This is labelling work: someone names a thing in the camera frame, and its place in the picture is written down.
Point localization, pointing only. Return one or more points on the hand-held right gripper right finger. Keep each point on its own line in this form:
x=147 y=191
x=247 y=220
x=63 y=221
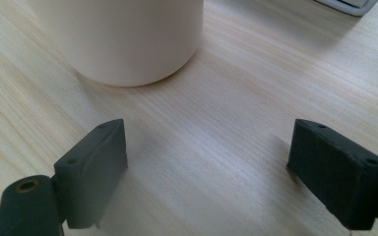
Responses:
x=338 y=177

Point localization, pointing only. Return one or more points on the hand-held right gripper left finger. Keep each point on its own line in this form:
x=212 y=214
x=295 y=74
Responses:
x=88 y=177

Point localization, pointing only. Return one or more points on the cream white cylindrical cup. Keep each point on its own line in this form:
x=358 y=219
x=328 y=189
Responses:
x=124 y=36

